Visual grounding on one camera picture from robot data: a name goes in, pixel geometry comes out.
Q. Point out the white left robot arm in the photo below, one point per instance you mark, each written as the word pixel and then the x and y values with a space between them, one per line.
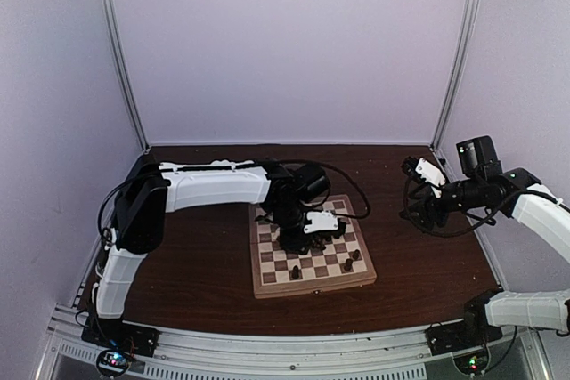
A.
pixel 151 191

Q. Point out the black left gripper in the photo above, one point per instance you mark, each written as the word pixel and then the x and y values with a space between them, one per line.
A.
pixel 292 244

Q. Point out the dark chess pawn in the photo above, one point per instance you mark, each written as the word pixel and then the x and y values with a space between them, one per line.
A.
pixel 348 264

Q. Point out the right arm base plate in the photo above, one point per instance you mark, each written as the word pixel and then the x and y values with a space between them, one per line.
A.
pixel 457 336

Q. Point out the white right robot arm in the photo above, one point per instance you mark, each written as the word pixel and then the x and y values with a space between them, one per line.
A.
pixel 524 226

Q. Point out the wooden chess board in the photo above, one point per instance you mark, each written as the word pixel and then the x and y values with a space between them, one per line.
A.
pixel 319 271

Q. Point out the aluminium frame post right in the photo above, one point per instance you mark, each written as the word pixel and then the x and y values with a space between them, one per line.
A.
pixel 467 26

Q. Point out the aluminium frame post left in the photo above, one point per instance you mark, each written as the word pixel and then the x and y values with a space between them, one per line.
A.
pixel 125 86

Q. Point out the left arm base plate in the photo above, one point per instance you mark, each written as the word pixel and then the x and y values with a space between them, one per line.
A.
pixel 131 339

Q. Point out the pile of dark chess pieces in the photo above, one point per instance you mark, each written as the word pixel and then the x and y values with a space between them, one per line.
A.
pixel 319 243

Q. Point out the aluminium front rail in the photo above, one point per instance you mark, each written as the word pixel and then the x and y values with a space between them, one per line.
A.
pixel 392 354

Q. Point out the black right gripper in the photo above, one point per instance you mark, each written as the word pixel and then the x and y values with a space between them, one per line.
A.
pixel 426 206

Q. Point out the aluminium frame post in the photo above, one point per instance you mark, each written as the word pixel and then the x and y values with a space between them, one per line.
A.
pixel 467 26
pixel 125 86

